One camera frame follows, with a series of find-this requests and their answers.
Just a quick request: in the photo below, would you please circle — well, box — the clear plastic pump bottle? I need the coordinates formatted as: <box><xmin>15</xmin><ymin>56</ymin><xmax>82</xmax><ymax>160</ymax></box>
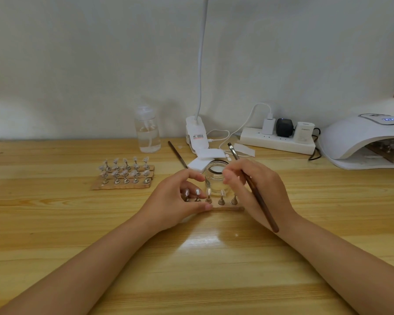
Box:
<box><xmin>134</xmin><ymin>106</ymin><xmax>162</xmax><ymax>154</ymax></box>

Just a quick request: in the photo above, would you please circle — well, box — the wooden strip base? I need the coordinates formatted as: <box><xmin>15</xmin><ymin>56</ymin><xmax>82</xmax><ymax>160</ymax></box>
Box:
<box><xmin>98</xmin><ymin>165</ymin><xmax>155</xmax><ymax>181</ymax></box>
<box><xmin>91</xmin><ymin>175</ymin><xmax>153</xmax><ymax>191</ymax></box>

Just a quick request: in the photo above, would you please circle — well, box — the white cable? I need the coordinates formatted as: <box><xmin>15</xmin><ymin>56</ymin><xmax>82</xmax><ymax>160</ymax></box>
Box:
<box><xmin>206</xmin><ymin>102</ymin><xmax>273</xmax><ymax>151</ymax></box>

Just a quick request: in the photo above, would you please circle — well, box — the person's left hand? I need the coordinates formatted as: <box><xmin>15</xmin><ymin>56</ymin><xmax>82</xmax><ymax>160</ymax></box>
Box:
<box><xmin>139</xmin><ymin>168</ymin><xmax>214</xmax><ymax>233</ymax></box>

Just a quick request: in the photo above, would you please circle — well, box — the wooden nail stand base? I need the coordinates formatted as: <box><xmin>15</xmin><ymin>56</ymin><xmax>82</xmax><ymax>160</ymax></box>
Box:
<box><xmin>184</xmin><ymin>198</ymin><xmax>245</xmax><ymax>213</ymax></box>

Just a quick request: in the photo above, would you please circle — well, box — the white sponge block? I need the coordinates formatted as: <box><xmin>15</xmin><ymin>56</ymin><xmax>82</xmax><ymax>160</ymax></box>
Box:
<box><xmin>196</xmin><ymin>148</ymin><xmax>226</xmax><ymax>160</ymax></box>
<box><xmin>187</xmin><ymin>157</ymin><xmax>215</xmax><ymax>173</ymax></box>

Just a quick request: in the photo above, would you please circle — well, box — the black cable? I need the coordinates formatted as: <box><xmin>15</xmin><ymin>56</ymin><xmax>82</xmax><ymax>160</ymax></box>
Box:
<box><xmin>308</xmin><ymin>127</ymin><xmax>322</xmax><ymax>161</ymax></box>

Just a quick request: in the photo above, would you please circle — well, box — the thin dark nail brush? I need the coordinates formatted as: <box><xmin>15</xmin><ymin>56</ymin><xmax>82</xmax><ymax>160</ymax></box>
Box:
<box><xmin>168</xmin><ymin>141</ymin><xmax>189</xmax><ymax>170</ymax></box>

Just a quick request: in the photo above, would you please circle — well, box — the white power strip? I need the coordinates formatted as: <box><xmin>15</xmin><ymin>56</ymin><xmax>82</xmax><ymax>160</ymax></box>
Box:
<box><xmin>239</xmin><ymin>127</ymin><xmax>316</xmax><ymax>156</ymax></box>

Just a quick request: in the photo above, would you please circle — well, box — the clear glass jar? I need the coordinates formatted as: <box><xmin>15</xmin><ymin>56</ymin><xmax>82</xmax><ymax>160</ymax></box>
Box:
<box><xmin>204</xmin><ymin>161</ymin><xmax>237</xmax><ymax>198</ymax></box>

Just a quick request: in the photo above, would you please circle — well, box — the brown handled nail brush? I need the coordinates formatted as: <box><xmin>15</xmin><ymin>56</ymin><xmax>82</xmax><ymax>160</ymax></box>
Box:
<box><xmin>227</xmin><ymin>143</ymin><xmax>280</xmax><ymax>233</ymax></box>

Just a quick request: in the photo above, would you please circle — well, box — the white cube power adapter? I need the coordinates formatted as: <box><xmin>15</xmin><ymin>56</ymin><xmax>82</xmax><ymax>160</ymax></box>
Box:
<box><xmin>294</xmin><ymin>121</ymin><xmax>315</xmax><ymax>145</ymax></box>

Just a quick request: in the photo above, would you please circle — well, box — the white nail curing lamp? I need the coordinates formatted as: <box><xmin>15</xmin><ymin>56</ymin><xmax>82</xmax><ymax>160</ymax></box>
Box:
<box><xmin>317</xmin><ymin>113</ymin><xmax>394</xmax><ymax>170</ymax></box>

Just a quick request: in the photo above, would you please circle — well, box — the person's right forearm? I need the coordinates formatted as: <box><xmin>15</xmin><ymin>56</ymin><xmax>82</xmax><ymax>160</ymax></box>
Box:
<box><xmin>276</xmin><ymin>211</ymin><xmax>394</xmax><ymax>315</ymax></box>

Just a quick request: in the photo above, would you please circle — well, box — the white flat charger plug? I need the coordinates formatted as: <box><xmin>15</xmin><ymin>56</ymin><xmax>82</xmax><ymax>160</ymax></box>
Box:
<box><xmin>262</xmin><ymin>118</ymin><xmax>276</xmax><ymax>136</ymax></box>

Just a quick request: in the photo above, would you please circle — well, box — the person's right hand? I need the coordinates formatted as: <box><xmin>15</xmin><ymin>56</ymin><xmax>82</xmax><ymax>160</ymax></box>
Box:
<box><xmin>223</xmin><ymin>159</ymin><xmax>300</xmax><ymax>234</ymax></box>

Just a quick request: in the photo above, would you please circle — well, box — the white paper piece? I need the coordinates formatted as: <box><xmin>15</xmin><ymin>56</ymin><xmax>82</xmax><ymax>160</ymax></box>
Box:
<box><xmin>233</xmin><ymin>143</ymin><xmax>256</xmax><ymax>158</ymax></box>

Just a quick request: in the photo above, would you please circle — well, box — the black power adapter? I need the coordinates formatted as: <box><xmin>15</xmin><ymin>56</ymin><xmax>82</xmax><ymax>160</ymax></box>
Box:
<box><xmin>275</xmin><ymin>118</ymin><xmax>295</xmax><ymax>139</ymax></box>

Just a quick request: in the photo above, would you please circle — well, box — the white clip desk lamp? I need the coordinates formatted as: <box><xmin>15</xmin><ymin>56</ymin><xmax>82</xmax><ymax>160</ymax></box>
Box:
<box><xmin>185</xmin><ymin>0</ymin><xmax>211</xmax><ymax>153</ymax></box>

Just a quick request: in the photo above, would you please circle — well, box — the wooden stand with nail tips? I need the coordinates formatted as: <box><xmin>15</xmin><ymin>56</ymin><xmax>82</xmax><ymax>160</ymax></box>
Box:
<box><xmin>365</xmin><ymin>140</ymin><xmax>394</xmax><ymax>166</ymax></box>

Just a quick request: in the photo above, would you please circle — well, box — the person's left forearm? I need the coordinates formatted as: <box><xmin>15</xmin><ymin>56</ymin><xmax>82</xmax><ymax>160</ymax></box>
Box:
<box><xmin>0</xmin><ymin>206</ymin><xmax>166</xmax><ymax>315</ymax></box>

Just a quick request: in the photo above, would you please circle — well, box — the group of nail tip stands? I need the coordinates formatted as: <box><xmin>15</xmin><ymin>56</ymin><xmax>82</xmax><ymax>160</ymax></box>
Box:
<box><xmin>98</xmin><ymin>156</ymin><xmax>151</xmax><ymax>185</ymax></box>

